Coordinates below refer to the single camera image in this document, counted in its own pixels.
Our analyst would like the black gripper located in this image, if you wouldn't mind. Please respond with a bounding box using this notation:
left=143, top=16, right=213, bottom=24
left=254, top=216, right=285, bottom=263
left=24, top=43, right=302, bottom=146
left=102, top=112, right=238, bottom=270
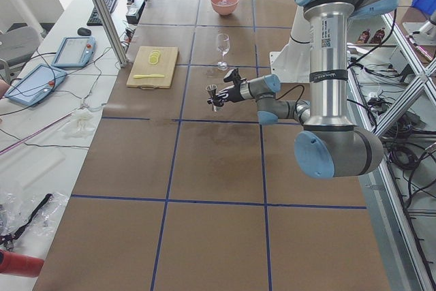
left=207, top=86, right=243, bottom=106

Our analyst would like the steel jigger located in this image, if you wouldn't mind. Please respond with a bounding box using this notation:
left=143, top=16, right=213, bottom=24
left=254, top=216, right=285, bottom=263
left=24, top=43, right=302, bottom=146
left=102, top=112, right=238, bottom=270
left=206, top=85, right=219, bottom=112

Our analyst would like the clear wine glass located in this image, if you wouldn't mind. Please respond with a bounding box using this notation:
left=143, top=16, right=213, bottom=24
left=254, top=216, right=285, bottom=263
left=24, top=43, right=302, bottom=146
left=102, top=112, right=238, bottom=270
left=216, top=33, right=230, bottom=70

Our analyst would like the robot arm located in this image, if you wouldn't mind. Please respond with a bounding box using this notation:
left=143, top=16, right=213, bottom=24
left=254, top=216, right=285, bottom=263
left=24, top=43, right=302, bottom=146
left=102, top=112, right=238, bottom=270
left=206, top=0, right=399, bottom=179

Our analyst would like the pile of ice cubes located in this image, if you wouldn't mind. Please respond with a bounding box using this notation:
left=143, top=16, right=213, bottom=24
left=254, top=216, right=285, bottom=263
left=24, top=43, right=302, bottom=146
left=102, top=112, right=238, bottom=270
left=217, top=0, right=233, bottom=7

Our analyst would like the yellow plastic knife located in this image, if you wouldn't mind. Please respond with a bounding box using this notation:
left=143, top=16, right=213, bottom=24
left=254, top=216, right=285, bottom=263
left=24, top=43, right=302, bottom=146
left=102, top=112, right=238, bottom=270
left=133, top=74, right=166, bottom=79

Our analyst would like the bamboo cutting board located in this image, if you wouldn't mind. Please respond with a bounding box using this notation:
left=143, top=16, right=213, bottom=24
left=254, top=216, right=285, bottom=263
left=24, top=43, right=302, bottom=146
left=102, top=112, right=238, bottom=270
left=126, top=46, right=178, bottom=89

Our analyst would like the pink bowl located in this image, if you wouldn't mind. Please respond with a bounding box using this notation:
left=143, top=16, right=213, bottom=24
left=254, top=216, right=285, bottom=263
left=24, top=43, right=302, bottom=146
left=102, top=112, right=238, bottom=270
left=211, top=0, right=239, bottom=16

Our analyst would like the black power box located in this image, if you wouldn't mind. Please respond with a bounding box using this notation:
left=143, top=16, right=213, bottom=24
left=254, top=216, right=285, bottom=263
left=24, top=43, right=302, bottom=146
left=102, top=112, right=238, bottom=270
left=125, top=0, right=145, bottom=25

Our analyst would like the white crumpled cloth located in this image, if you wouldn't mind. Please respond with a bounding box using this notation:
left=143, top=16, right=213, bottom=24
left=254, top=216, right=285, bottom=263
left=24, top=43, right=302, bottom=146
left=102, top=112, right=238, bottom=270
left=61, top=109, right=96, bottom=138

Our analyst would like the black keyboard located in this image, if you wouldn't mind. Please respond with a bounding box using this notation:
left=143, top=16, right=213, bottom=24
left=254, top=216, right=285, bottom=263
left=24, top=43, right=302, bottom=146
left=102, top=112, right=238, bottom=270
left=86, top=0, right=119, bottom=27

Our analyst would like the teach pendant far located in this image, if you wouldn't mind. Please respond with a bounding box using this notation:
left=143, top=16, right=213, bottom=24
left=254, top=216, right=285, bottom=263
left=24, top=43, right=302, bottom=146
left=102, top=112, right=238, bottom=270
left=52, top=36, right=96, bottom=70

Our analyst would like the teach pendant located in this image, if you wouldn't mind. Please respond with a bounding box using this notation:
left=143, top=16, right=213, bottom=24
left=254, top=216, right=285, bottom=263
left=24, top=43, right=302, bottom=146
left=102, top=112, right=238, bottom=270
left=52, top=36, right=96, bottom=70
left=5, top=64, right=67, bottom=106

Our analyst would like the black computer mouse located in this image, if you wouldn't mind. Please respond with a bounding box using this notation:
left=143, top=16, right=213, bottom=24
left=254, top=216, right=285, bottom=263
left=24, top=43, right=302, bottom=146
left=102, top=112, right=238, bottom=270
left=77, top=27, right=92, bottom=36

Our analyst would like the teach pendant near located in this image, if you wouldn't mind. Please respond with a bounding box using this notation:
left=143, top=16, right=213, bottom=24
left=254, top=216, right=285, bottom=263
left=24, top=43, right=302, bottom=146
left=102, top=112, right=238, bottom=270
left=5, top=64, right=67, bottom=106

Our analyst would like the grey office chair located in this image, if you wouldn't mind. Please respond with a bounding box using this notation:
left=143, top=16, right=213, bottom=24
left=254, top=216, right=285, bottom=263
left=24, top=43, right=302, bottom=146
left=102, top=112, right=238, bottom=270
left=1, top=27, right=41, bottom=83

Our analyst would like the clear plastic bag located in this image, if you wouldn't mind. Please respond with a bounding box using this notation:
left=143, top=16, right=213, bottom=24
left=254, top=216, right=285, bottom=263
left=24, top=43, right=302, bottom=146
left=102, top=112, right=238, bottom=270
left=1, top=187, right=69, bottom=240

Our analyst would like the red cylinder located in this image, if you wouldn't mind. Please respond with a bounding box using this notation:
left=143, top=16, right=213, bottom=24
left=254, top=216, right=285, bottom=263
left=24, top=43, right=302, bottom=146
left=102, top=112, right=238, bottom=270
left=0, top=250, right=44, bottom=277

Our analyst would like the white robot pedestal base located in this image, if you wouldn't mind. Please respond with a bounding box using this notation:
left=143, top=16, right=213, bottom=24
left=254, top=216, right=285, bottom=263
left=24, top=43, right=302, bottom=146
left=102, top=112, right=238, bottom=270
left=270, top=6, right=311, bottom=83

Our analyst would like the aluminium frame post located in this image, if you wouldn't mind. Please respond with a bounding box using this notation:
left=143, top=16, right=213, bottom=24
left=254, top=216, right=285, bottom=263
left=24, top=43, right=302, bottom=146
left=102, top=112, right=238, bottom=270
left=92, top=0, right=128, bottom=67

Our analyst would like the black strap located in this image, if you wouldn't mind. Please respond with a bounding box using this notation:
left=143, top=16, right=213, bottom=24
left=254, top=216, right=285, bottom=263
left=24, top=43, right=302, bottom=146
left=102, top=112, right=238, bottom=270
left=0, top=193, right=54, bottom=247

